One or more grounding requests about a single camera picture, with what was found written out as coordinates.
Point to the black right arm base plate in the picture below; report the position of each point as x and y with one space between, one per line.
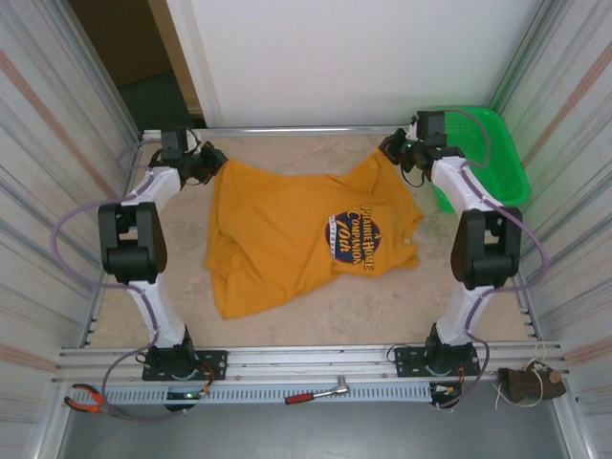
406 363

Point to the yellow t-shirt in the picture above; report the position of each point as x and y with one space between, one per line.
277 229

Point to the aluminium mounting rail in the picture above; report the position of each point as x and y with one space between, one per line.
311 365

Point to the green plastic basket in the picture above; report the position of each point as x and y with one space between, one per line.
497 162

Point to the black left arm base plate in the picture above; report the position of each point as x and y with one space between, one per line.
215 365

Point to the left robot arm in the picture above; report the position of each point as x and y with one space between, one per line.
158 311

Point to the aluminium table edge rail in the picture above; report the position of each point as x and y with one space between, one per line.
287 131

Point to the brown wooden door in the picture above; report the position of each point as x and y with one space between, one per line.
119 38

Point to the brown cloth pouch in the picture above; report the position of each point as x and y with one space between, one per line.
526 385

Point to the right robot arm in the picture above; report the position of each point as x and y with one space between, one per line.
483 248

